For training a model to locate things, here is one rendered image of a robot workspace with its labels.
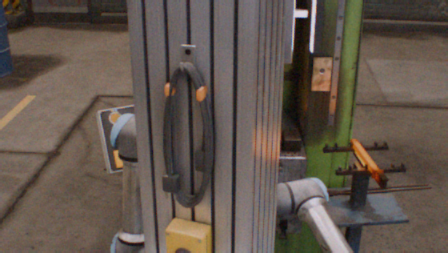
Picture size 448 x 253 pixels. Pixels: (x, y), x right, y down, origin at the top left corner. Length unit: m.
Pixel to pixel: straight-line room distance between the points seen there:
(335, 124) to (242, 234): 1.69
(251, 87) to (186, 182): 0.26
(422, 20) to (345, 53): 6.20
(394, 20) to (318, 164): 6.02
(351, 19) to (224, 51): 1.67
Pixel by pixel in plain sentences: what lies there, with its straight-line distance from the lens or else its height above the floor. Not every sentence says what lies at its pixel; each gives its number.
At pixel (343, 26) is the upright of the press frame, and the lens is 2.58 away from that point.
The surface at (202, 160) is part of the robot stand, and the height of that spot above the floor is 1.63.
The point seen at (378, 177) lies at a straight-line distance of 2.31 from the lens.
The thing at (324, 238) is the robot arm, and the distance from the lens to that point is 1.82.
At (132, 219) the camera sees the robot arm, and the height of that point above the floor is 1.13.
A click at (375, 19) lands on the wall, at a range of 8.62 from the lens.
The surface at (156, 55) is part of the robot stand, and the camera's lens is 1.02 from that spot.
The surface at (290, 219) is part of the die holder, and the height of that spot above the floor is 0.56.
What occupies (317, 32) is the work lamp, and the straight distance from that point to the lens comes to 2.52.
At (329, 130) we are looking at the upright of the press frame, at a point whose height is 0.96.
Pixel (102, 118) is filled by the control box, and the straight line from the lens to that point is 2.39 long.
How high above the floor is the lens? 2.13
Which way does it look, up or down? 25 degrees down
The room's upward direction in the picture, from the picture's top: straight up
